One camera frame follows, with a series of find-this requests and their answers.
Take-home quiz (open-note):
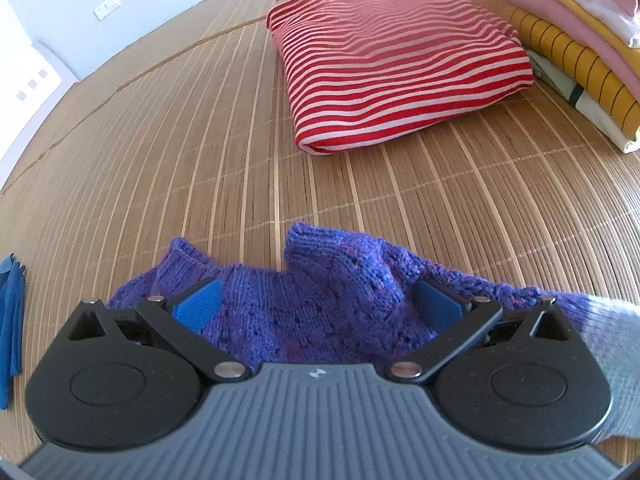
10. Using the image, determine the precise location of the purple knit sweater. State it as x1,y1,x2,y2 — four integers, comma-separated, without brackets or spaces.
106,221,601,367

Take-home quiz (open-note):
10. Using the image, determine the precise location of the bamboo mat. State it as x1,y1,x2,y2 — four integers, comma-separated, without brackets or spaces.
0,0,640,466

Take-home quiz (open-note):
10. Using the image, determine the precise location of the bright blue garment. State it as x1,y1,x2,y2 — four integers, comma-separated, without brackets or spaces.
0,254,27,409

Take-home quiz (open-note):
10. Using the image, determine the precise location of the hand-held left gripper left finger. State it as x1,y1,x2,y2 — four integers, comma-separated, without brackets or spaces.
67,279,253,386

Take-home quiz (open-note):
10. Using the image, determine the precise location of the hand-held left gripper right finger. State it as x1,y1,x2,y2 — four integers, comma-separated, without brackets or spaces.
387,280,573,386

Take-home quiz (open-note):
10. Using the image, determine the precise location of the light blue knit sweater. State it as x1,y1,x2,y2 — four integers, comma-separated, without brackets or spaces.
575,294,640,443

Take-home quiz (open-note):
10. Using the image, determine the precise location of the red white striped shirt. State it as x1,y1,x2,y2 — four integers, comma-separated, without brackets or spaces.
266,0,536,155

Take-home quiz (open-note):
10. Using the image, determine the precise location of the stack of folded clothes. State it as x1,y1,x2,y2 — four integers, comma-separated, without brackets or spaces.
470,0,640,155

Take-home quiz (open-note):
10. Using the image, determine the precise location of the white furniture panel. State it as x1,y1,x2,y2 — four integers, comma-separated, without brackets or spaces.
0,42,79,188

